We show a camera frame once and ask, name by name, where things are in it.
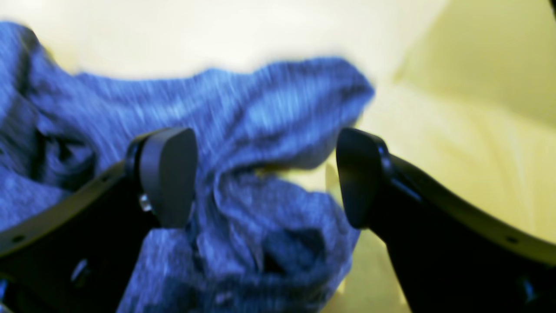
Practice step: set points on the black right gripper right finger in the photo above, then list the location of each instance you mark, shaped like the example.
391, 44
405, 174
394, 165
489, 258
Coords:
448, 256

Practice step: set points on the grey long-sleeve T-shirt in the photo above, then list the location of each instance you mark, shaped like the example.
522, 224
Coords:
256, 243

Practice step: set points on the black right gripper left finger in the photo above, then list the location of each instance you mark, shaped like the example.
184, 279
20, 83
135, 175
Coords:
78, 256

